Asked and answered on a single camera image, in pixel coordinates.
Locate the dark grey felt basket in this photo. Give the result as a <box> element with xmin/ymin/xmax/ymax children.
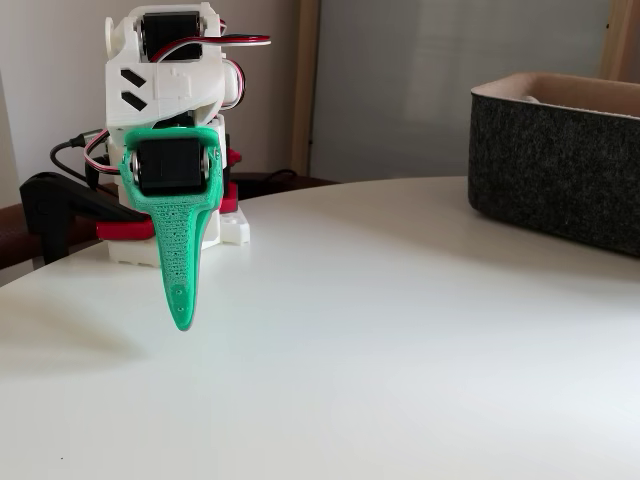
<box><xmin>468</xmin><ymin>71</ymin><xmax>640</xmax><ymax>260</ymax></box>

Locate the black and red clamp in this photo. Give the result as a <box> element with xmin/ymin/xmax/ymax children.
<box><xmin>219</xmin><ymin>147</ymin><xmax>245</xmax><ymax>216</ymax></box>
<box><xmin>19</xmin><ymin>172</ymin><xmax>156</xmax><ymax>266</ymax></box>

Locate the black power cable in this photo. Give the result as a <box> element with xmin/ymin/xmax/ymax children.
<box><xmin>83</xmin><ymin>157</ymin><xmax>109</xmax><ymax>192</ymax></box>

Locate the red white black servo cable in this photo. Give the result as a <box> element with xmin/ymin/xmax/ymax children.
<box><xmin>149</xmin><ymin>33</ymin><xmax>272</xmax><ymax>64</ymax></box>
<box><xmin>83</xmin><ymin>128</ymin><xmax>126</xmax><ymax>174</ymax></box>

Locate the black USB cable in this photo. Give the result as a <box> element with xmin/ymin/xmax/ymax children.
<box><xmin>48</xmin><ymin>129</ymin><xmax>109</xmax><ymax>189</ymax></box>

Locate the thin black cable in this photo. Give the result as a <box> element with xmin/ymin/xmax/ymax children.
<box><xmin>242</xmin><ymin>168</ymin><xmax>300</xmax><ymax>189</ymax></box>

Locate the light wooden frame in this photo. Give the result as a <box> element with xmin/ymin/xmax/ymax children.
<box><xmin>597</xmin><ymin>0</ymin><xmax>640</xmax><ymax>84</ymax></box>

